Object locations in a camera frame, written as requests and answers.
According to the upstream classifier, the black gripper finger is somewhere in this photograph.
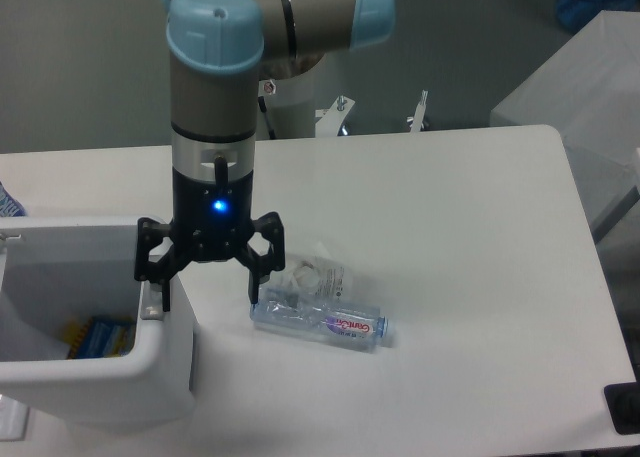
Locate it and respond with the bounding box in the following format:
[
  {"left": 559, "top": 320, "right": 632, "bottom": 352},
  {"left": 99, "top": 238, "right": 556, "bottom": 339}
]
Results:
[
  {"left": 134, "top": 217, "right": 195, "bottom": 312},
  {"left": 233, "top": 212, "right": 285, "bottom": 305}
]

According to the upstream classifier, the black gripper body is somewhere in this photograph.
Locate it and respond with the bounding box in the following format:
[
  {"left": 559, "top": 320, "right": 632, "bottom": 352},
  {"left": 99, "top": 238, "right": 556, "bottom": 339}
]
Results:
[{"left": 170, "top": 157, "right": 256, "bottom": 264}]

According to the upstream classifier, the white push-lid trash can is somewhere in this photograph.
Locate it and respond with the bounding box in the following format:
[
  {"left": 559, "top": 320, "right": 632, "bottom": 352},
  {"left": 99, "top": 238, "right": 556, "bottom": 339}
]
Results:
[{"left": 1, "top": 216, "right": 198, "bottom": 426}]

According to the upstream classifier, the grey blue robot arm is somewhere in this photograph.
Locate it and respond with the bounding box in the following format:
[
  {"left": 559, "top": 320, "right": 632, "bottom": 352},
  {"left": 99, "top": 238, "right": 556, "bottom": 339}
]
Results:
[{"left": 134, "top": 0, "right": 395, "bottom": 312}]

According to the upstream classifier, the blue yellow trash in bin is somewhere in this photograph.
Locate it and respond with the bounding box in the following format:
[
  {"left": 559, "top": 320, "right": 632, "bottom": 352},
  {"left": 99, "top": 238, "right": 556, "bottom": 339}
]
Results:
[{"left": 62, "top": 315, "right": 137, "bottom": 360}]

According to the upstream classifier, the crumpled clear plastic wrapper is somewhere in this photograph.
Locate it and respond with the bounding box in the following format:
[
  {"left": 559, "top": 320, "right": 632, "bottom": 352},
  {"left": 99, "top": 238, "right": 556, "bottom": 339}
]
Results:
[{"left": 275, "top": 241, "right": 354, "bottom": 301}]

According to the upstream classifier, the crushed clear plastic bottle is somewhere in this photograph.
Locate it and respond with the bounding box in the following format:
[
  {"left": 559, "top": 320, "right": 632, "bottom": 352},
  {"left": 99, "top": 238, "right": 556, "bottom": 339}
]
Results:
[{"left": 249, "top": 286, "right": 396, "bottom": 352}]

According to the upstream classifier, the blue patterned packet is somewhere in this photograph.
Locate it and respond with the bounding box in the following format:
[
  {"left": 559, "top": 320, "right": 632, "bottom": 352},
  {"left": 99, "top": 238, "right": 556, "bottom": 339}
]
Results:
[{"left": 0, "top": 183, "right": 27, "bottom": 218}]

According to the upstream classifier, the black device at table edge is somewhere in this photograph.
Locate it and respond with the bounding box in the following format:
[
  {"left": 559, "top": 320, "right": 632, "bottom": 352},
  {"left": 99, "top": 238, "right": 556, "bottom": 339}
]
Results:
[{"left": 604, "top": 382, "right": 639, "bottom": 435}]

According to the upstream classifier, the black cable on pedestal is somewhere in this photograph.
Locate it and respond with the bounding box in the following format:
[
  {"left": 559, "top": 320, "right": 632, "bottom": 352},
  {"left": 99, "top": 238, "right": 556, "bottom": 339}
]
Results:
[{"left": 256, "top": 79, "right": 277, "bottom": 140}]

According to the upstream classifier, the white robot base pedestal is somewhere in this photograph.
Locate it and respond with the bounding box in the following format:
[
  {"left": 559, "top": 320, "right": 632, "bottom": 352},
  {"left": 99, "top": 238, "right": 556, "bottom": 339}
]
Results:
[{"left": 256, "top": 54, "right": 325, "bottom": 141}]

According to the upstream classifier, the white metal base frame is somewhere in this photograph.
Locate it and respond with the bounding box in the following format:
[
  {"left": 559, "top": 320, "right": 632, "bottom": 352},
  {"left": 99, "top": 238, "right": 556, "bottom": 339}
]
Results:
[{"left": 313, "top": 89, "right": 431, "bottom": 138}]

